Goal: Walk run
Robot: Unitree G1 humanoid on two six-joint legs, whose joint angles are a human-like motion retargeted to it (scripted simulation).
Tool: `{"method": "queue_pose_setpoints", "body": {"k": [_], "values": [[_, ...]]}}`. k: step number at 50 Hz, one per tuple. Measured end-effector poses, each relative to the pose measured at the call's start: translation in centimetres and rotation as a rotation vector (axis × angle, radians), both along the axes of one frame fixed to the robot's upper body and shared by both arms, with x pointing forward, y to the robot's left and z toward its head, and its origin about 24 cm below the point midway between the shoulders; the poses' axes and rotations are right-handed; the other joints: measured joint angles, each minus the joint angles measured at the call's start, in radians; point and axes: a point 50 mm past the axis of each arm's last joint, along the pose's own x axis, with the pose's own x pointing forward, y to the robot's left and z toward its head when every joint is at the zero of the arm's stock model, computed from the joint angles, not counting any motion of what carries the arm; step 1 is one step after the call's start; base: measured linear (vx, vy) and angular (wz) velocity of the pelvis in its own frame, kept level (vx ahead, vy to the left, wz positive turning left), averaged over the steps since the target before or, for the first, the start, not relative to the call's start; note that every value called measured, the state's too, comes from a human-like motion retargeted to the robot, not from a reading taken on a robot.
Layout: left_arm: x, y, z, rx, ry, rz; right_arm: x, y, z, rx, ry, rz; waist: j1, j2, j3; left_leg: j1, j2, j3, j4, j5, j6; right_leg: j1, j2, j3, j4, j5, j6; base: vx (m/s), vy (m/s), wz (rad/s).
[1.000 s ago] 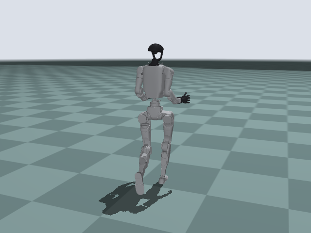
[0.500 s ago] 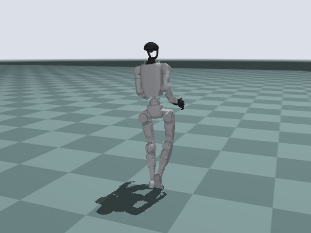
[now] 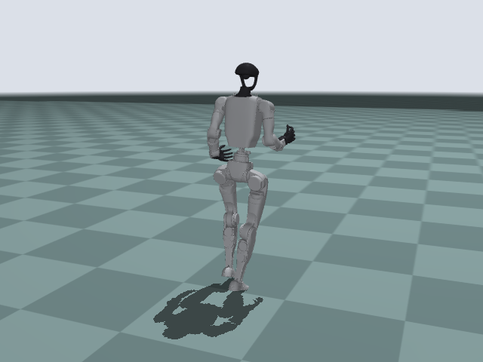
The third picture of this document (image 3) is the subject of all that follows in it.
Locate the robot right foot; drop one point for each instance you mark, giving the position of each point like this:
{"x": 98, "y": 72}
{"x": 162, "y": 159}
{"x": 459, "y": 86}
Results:
{"x": 236, "y": 286}

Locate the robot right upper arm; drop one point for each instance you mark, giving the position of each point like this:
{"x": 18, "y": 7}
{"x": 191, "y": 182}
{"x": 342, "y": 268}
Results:
{"x": 267, "y": 108}

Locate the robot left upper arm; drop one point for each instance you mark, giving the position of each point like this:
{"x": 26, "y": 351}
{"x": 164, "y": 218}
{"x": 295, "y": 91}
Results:
{"x": 214, "y": 132}

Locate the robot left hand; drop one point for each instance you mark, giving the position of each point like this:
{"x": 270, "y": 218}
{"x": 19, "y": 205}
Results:
{"x": 221, "y": 157}

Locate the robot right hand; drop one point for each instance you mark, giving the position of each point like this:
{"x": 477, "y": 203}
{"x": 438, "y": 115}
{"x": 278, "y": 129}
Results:
{"x": 289, "y": 136}

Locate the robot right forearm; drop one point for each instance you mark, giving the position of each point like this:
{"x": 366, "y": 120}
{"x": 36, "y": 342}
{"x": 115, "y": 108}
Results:
{"x": 278, "y": 144}

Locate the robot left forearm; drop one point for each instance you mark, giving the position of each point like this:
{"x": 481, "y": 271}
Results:
{"x": 214, "y": 149}

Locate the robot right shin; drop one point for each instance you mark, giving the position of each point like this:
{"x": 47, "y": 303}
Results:
{"x": 244, "y": 252}

